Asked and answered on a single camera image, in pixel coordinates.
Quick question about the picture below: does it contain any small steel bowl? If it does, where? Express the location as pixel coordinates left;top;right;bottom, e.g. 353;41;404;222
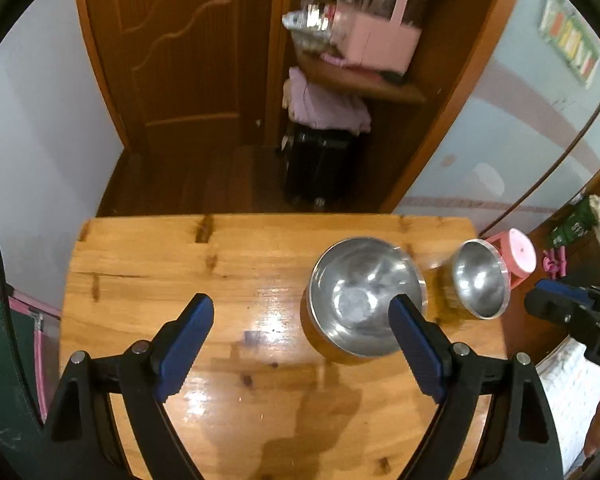
442;238;510;321

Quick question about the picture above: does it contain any large steel bowl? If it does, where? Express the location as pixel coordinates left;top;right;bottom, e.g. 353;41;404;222
300;236;428;364

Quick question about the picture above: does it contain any dark wooden side cabinet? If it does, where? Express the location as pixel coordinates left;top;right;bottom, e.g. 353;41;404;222
502;207;600;363

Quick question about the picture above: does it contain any pink toy on cabinet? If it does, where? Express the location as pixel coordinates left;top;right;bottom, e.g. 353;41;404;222
542;246;567;280

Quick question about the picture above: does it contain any white checkered bedding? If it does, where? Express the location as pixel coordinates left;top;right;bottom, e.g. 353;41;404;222
536;337;600;477

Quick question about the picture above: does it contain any wooden round table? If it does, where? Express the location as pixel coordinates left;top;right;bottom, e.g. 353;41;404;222
60;214;506;479

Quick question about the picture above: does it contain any pink round stool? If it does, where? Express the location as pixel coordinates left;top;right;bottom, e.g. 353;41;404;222
486;228;538;289

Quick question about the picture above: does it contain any black suitcase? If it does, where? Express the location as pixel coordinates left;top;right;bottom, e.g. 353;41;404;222
278;122;370;209

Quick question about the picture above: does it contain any pink folded cloth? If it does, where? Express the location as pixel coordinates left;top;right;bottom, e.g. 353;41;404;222
282;67;372;134

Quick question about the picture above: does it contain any brown wooden door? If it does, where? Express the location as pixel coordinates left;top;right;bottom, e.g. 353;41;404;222
84;0;271;157

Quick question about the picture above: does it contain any pink box on shelf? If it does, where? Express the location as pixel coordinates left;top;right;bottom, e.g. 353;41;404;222
330;0;428;76

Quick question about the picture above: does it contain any green chalkboard pink frame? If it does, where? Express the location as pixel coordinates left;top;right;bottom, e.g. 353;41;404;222
0;286;60;472

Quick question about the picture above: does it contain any black cable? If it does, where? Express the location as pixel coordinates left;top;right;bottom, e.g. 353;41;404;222
0;206;46;430

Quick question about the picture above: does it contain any colourful wall poster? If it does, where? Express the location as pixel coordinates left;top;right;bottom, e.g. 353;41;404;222
539;0;600;88

